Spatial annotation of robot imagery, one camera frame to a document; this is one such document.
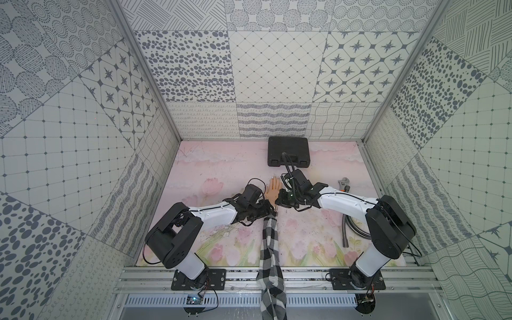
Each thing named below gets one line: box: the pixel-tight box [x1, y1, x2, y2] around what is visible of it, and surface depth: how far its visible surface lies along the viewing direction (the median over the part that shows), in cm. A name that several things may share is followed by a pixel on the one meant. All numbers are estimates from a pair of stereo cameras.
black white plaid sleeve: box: [256, 214, 287, 320], surface depth 71 cm
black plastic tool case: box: [267, 136, 311, 168], surface depth 114 cm
